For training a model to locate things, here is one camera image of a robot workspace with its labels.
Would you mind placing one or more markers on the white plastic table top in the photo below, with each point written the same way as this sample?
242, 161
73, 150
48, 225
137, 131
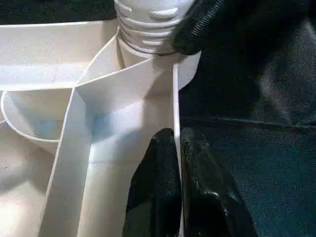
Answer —
49, 74

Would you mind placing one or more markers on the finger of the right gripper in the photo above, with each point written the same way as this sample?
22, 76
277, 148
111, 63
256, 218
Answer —
222, 24

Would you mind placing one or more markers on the white plastic table leg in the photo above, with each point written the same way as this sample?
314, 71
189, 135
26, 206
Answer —
145, 27

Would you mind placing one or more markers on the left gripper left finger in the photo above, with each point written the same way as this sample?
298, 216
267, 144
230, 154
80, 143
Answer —
155, 187

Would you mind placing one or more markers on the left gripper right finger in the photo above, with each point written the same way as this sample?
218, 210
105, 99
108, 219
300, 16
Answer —
207, 192

